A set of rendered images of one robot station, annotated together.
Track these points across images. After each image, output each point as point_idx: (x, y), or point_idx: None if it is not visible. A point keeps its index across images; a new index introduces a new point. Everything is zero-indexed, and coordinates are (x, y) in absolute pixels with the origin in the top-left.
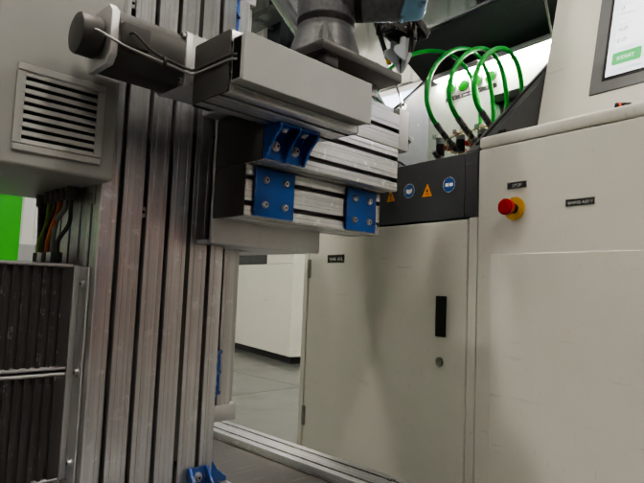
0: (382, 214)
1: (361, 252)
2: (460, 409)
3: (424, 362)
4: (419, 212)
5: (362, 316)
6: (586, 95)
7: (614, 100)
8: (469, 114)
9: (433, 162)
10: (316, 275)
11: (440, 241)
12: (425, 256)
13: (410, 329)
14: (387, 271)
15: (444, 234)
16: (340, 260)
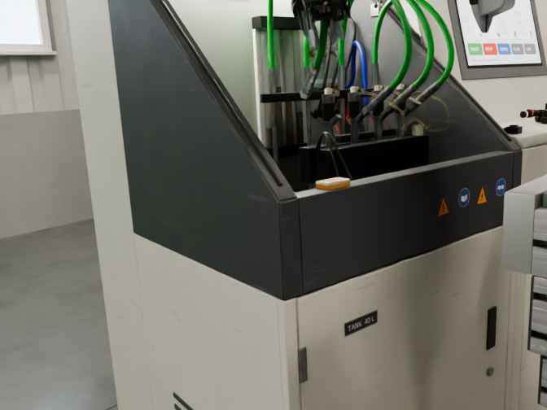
0: (433, 233)
1: (404, 295)
2: (502, 399)
3: (476, 382)
4: (474, 222)
5: (409, 381)
6: (459, 78)
7: (478, 89)
8: (212, 28)
9: (487, 160)
10: (321, 368)
11: (492, 251)
12: (478, 272)
13: (464, 358)
14: (439, 307)
15: (495, 242)
16: (370, 321)
